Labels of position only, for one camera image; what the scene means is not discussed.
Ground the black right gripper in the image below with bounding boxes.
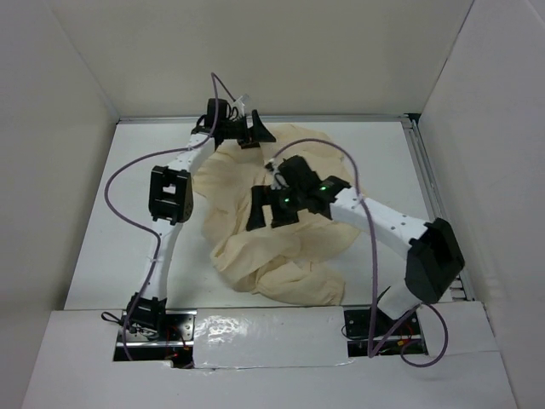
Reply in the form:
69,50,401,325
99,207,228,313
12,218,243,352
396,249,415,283
246,184,305,231

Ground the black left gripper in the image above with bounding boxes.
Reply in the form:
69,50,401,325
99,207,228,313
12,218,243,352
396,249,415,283
219,108,275,149

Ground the cream yellow jacket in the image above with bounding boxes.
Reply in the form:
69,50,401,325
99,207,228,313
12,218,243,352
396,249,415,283
193,124,360,306

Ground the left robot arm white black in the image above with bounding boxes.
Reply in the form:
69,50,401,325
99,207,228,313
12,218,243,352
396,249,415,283
123,95,276,340

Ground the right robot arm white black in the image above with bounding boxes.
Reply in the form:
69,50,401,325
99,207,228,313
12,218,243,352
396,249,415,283
246,155,465,334

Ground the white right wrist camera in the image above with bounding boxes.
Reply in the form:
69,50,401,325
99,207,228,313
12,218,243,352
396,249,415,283
265,159,289,190

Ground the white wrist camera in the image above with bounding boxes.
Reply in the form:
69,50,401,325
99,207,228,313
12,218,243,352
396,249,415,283
232,94,250,118
265,159,289,190

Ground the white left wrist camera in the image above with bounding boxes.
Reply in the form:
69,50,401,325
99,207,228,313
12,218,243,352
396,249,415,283
232,94,250,118

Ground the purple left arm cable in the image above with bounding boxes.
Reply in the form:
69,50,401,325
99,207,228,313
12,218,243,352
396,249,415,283
105,72,244,362

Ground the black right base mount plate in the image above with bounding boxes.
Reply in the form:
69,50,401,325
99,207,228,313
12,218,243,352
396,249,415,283
341,308,427,358

